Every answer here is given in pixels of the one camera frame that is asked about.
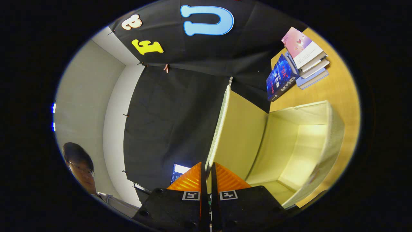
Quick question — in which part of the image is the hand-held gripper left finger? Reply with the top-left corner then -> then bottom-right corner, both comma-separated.
133,162 -> 207,232

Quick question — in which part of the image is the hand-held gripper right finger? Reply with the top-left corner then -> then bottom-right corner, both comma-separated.
211,162 -> 287,232

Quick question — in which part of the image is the beige fabric storage box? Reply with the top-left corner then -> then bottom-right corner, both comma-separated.
206,85 -> 345,208

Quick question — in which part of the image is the black backdrop cloth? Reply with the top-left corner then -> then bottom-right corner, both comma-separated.
108,0 -> 309,200

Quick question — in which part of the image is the person's head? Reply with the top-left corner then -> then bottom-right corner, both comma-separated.
62,142 -> 96,195

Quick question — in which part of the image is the dark blue book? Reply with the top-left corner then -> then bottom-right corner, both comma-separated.
266,54 -> 300,102

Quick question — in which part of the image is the light blue book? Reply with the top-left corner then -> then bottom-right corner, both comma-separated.
285,52 -> 330,90

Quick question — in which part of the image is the white paperback book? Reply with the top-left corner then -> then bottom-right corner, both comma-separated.
298,52 -> 330,79

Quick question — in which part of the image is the pink cover book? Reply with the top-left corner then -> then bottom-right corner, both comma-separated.
281,27 -> 324,70

